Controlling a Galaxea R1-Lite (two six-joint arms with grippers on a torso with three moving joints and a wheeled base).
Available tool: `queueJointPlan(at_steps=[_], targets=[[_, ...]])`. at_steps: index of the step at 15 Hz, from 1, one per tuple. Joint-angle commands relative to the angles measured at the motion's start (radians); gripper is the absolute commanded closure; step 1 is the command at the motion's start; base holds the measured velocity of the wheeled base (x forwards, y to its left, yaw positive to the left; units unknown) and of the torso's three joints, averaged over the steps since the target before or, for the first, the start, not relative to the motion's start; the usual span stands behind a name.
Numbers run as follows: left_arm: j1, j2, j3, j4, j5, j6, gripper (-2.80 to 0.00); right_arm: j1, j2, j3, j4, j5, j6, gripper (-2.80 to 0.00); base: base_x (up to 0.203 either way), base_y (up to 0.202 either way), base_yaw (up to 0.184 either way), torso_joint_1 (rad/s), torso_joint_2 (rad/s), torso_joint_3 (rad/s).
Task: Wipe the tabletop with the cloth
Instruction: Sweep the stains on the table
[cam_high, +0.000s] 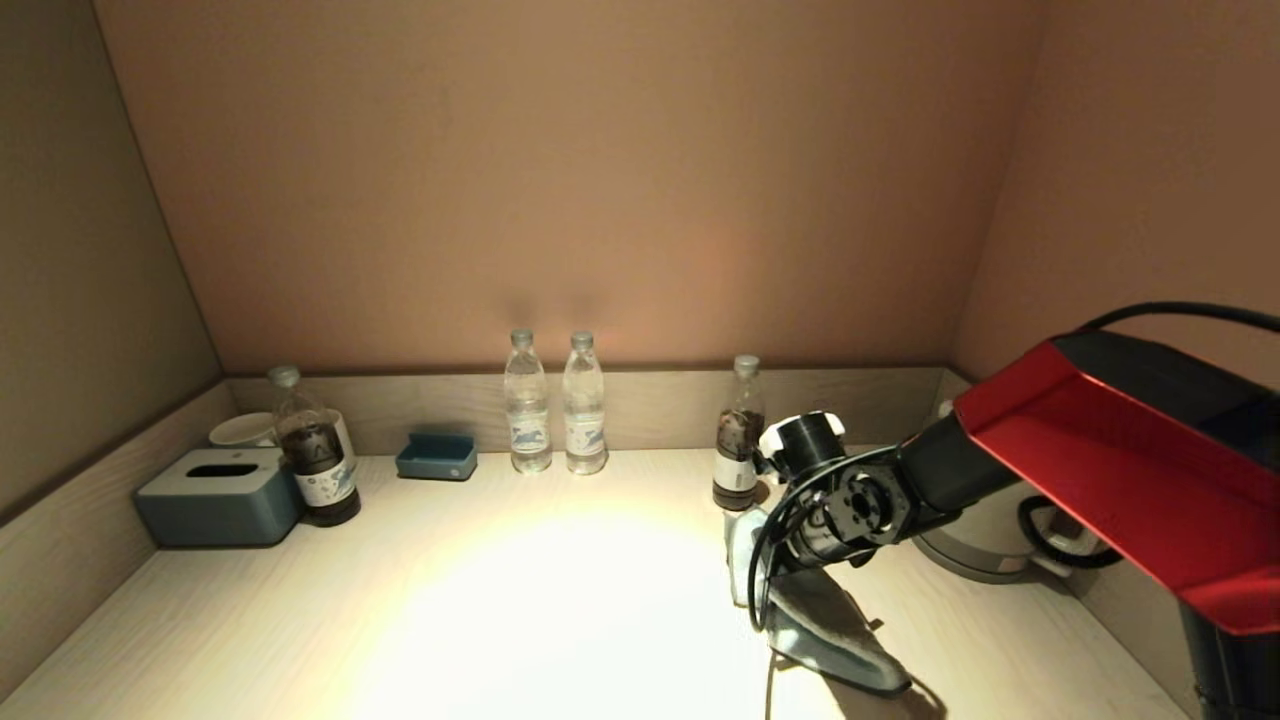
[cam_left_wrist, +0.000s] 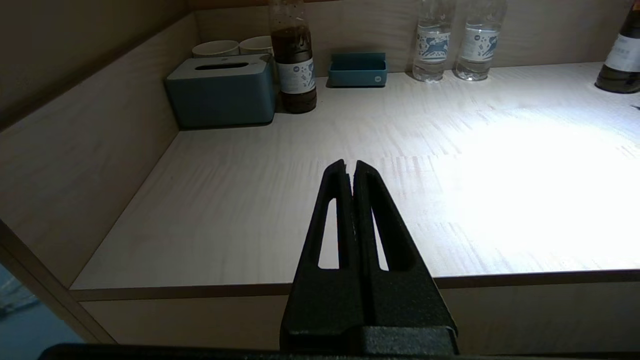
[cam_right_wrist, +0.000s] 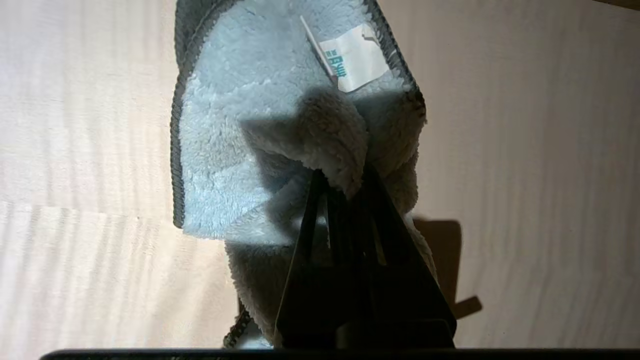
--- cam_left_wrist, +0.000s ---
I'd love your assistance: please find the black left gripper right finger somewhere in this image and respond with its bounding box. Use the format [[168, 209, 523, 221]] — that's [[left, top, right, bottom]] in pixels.
[[352, 160, 459, 353]]

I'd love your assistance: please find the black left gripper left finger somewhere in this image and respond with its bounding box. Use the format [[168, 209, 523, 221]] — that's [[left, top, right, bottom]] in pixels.
[[280, 159, 363, 351]]

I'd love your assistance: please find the small blue tray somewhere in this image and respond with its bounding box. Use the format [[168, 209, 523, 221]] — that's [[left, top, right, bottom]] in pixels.
[[327, 52, 388, 89]]

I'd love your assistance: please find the blue-grey tissue box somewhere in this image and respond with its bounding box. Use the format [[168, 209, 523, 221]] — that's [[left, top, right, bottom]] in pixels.
[[165, 54, 277, 130]]

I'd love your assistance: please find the dark drink bottle patterned label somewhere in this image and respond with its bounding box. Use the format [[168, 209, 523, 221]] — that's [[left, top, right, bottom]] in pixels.
[[269, 0, 318, 115]]

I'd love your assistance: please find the clear water bottle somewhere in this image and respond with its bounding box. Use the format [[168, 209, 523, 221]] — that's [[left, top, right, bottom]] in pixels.
[[454, 0, 508, 82], [412, 0, 453, 83]]

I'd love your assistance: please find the white ceramic cup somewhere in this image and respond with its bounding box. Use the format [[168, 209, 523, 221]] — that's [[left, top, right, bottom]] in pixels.
[[191, 40, 241, 59], [239, 35, 275, 56]]

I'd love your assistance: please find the dark tea bottle white label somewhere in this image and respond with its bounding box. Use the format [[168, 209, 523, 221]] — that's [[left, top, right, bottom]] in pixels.
[[595, 0, 640, 95]]

